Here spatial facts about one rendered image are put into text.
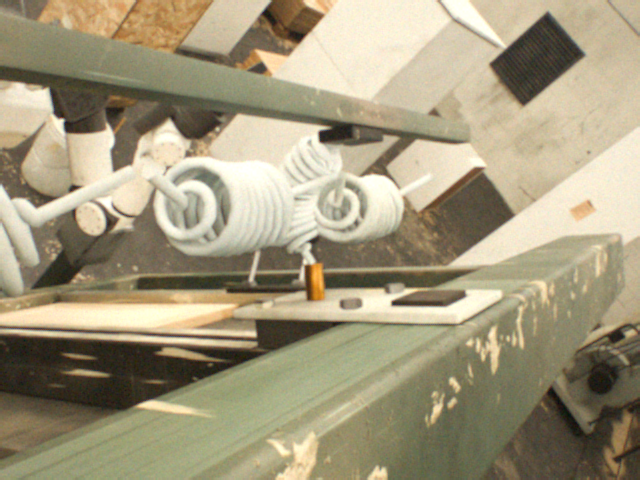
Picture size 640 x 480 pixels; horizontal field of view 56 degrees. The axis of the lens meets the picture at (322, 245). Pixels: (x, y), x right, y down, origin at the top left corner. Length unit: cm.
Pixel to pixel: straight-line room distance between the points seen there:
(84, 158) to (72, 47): 117
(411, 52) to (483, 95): 606
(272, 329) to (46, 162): 257
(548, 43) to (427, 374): 896
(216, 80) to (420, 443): 21
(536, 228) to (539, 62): 489
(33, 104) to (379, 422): 112
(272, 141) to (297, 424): 354
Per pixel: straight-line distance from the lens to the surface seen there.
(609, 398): 626
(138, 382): 63
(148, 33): 339
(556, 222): 459
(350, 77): 350
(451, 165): 603
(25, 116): 132
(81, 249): 182
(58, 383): 73
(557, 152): 906
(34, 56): 26
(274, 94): 36
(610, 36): 913
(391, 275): 126
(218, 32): 504
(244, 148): 388
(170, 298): 131
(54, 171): 303
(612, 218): 454
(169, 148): 128
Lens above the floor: 209
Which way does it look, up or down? 29 degrees down
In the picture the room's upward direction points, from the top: 49 degrees clockwise
